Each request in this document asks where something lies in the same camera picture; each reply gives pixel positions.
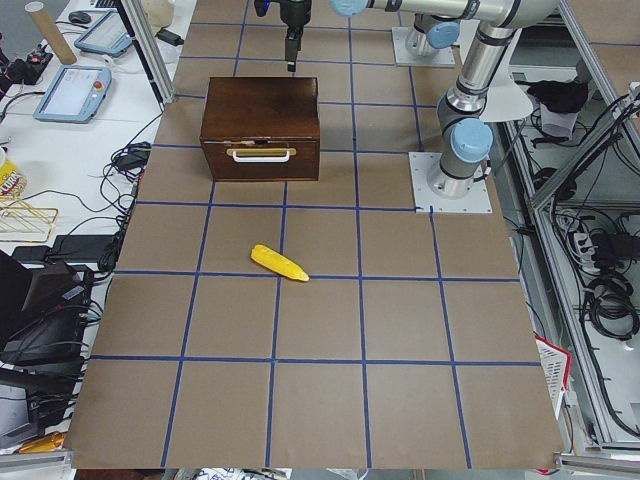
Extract black cloth on cup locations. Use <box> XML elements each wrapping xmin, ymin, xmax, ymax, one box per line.
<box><xmin>527</xmin><ymin>80</ymin><xmax>589</xmax><ymax>140</ymax></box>

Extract black computer mouse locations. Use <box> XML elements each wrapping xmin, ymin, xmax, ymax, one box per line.
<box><xmin>68</xmin><ymin>11</ymin><xmax>92</xmax><ymax>25</ymax></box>

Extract near blue teach pendant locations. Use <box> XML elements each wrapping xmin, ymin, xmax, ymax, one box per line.
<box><xmin>33</xmin><ymin>66</ymin><xmax>112</xmax><ymax>124</ymax></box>

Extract yellow snack bag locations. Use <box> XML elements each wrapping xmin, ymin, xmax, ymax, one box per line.
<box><xmin>0</xmin><ymin>148</ymin><xmax>27</xmax><ymax>199</ymax></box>

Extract far blue teach pendant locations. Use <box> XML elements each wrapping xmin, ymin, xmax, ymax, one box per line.
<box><xmin>74</xmin><ymin>10</ymin><xmax>132</xmax><ymax>57</ymax></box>

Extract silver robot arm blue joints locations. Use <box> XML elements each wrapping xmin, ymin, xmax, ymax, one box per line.
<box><xmin>331</xmin><ymin>1</ymin><xmax>558</xmax><ymax>180</ymax></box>

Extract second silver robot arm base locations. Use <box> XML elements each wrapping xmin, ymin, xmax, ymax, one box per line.
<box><xmin>404</xmin><ymin>13</ymin><xmax>460</xmax><ymax>66</ymax></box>

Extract white red plastic basket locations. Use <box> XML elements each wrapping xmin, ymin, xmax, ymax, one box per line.
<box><xmin>535</xmin><ymin>335</ymin><xmax>572</xmax><ymax>418</ymax></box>

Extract aluminium frame post left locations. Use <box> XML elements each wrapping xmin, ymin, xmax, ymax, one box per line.
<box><xmin>117</xmin><ymin>0</ymin><xmax>175</xmax><ymax>105</ymax></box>

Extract blue teach pendant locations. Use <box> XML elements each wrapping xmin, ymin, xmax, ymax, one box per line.
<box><xmin>74</xmin><ymin>10</ymin><xmax>132</xmax><ymax>57</ymax></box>
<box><xmin>33</xmin><ymin>66</ymin><xmax>112</xmax><ymax>124</ymax></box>

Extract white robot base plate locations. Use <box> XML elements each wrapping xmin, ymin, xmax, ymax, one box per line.
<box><xmin>409</xmin><ymin>152</ymin><xmax>493</xmax><ymax>214</ymax></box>

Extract black laptop computer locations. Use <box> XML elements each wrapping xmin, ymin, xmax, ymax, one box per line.
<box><xmin>1</xmin><ymin>253</ymin><xmax>93</xmax><ymax>366</ymax></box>

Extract dark brown wooden drawer box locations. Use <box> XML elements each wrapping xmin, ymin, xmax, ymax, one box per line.
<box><xmin>200</xmin><ymin>77</ymin><xmax>320</xmax><ymax>161</ymax></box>

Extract white lamp shade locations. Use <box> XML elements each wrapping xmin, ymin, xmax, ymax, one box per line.
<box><xmin>480</xmin><ymin>65</ymin><xmax>533</xmax><ymax>123</ymax></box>

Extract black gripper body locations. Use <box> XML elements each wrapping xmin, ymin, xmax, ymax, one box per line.
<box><xmin>254</xmin><ymin>0</ymin><xmax>312</xmax><ymax>26</ymax></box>

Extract yellow corn cob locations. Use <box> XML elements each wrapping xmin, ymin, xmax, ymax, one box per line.
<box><xmin>250</xmin><ymin>244</ymin><xmax>310</xmax><ymax>282</ymax></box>

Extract black power adapter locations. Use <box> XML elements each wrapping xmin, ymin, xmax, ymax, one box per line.
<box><xmin>50</xmin><ymin>234</ymin><xmax>115</xmax><ymax>260</ymax></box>

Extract black red device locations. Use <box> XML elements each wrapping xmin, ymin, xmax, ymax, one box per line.
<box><xmin>7</xmin><ymin>44</ymin><xmax>53</xmax><ymax>85</ymax></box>

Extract orange yellow tool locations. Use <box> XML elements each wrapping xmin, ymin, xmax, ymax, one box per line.
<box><xmin>17</xmin><ymin>432</ymin><xmax>66</xmax><ymax>454</ymax></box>

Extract white power strip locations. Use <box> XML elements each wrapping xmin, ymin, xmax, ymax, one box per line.
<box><xmin>569</xmin><ymin>231</ymin><xmax>599</xmax><ymax>275</ymax></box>

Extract aluminium frame rail right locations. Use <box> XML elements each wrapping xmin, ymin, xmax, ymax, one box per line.
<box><xmin>559</xmin><ymin>0</ymin><xmax>639</xmax><ymax>101</ymax></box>

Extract gold wire rack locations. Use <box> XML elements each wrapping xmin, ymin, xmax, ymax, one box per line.
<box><xmin>1</xmin><ymin>198</ymin><xmax>59</xmax><ymax>243</ymax></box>

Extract cardboard tube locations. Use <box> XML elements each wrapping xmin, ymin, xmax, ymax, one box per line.
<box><xmin>24</xmin><ymin>1</ymin><xmax>77</xmax><ymax>65</ymax></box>

